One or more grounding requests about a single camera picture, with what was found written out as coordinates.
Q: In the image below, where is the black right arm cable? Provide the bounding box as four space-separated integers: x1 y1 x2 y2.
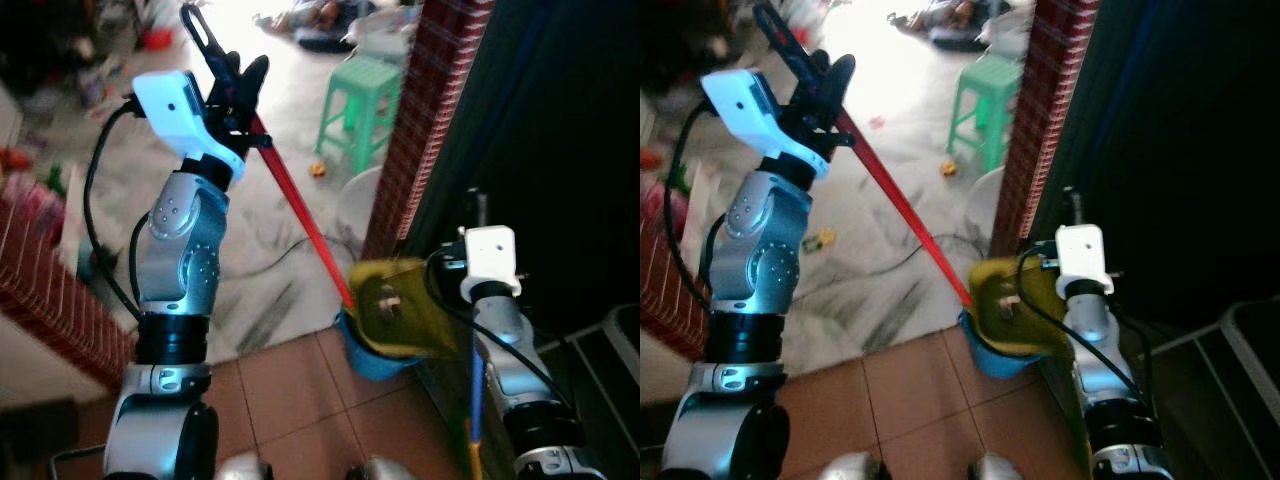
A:
1016 244 1151 403
424 248 573 409

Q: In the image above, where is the yellow dustpan with long handle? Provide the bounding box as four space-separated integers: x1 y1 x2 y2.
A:
966 253 1076 359
348 257 488 473

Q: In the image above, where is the green plastic stool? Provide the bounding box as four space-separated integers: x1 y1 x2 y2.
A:
946 53 1034 173
316 54 403 173

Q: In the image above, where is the silver right robot leg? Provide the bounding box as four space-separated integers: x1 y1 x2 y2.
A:
964 454 1027 480
348 455 421 480

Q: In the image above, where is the thin black floor cable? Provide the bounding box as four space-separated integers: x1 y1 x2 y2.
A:
228 235 346 293
850 232 993 283

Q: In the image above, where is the white round plastic bucket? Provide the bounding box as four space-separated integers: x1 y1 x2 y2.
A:
334 165 387 253
964 165 1007 251

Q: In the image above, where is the grey metal rack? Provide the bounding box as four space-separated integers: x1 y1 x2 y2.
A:
530 303 641 480
1138 295 1280 480

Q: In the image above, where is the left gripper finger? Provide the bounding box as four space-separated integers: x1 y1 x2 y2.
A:
238 54 271 105
823 53 857 103

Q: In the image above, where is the silver left robot leg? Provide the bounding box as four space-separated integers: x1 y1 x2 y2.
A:
814 452 883 480
214 452 273 480

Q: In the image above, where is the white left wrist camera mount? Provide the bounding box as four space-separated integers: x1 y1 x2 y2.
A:
132 70 247 182
700 68 833 181

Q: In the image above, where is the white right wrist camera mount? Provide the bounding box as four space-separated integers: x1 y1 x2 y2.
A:
1052 224 1115 297
459 226 523 302

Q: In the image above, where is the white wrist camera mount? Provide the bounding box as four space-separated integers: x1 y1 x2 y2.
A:
700 68 833 181
132 70 247 182
1052 224 1115 297
459 226 523 302

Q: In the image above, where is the left gripper long finger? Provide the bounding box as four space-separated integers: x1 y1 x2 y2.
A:
180 3 230 83
752 2 813 79

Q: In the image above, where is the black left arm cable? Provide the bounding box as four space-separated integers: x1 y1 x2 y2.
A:
662 98 723 313
83 94 147 323

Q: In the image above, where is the silver robot leg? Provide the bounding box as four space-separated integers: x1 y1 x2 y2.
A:
964 454 1027 480
814 452 883 480
214 452 273 480
348 455 421 480

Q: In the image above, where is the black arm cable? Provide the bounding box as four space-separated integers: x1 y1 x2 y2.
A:
1016 244 1151 403
83 94 147 323
424 248 573 409
662 98 723 313

